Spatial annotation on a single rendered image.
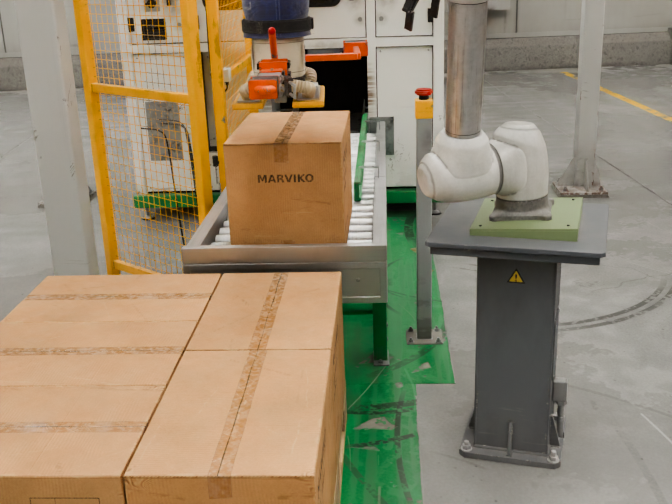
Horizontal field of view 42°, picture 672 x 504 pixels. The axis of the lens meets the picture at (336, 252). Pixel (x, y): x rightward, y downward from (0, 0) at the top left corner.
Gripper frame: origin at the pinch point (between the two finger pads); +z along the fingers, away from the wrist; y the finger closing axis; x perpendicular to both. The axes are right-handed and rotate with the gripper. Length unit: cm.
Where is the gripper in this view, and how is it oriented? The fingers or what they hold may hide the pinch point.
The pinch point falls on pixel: (421, 20)
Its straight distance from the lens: 308.6
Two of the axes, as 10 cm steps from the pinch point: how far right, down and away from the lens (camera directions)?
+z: -0.6, 7.2, 6.9
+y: 6.9, -4.7, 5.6
